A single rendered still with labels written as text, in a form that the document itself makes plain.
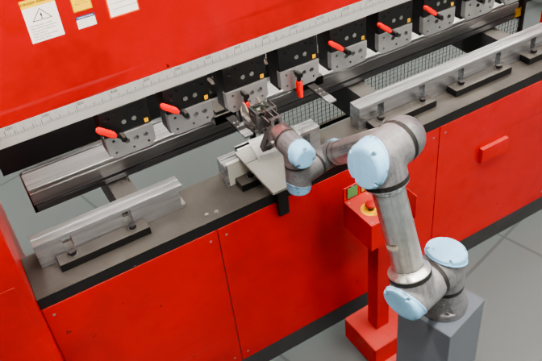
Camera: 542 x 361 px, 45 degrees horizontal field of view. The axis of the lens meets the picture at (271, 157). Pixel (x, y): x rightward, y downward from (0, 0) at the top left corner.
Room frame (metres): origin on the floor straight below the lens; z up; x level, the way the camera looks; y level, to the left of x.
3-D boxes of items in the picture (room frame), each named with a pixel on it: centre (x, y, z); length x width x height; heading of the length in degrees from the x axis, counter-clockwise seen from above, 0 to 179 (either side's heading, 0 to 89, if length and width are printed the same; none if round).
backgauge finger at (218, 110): (2.00, 0.12, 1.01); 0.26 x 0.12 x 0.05; 26
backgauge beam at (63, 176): (2.31, -0.18, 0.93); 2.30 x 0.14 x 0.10; 116
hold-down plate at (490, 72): (2.25, -0.88, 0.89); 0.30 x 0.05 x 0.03; 116
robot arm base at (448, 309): (1.25, -0.45, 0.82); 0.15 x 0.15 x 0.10
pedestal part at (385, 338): (1.68, -0.37, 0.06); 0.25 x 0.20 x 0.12; 28
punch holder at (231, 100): (1.84, 0.07, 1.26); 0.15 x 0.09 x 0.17; 116
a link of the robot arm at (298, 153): (1.51, -0.07, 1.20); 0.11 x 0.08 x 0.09; 26
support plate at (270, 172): (1.72, -0.02, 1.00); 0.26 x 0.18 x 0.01; 26
